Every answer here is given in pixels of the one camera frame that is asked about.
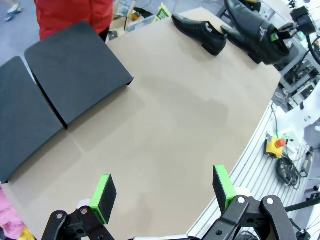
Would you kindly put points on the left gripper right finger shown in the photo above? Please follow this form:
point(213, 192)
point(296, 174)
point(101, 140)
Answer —
point(221, 190)

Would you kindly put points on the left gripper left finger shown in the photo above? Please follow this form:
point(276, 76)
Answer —
point(107, 200)

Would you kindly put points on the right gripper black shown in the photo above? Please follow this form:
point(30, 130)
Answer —
point(303, 18)

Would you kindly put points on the yellow emergency stop box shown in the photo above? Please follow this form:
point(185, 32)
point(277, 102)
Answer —
point(275, 146)

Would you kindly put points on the black tripod leg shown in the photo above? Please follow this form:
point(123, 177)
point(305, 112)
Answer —
point(302, 205)

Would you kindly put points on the yellow soft object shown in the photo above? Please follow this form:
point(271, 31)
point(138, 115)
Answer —
point(27, 235)

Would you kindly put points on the pink cloth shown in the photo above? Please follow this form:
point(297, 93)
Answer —
point(7, 212)

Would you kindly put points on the green printed bag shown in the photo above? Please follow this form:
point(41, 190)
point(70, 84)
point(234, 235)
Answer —
point(162, 12)

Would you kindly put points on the person in red jacket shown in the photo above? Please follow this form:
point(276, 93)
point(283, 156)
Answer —
point(70, 15)

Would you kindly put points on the grey slotted aluminium base plate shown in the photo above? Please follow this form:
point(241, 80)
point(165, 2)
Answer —
point(255, 170)

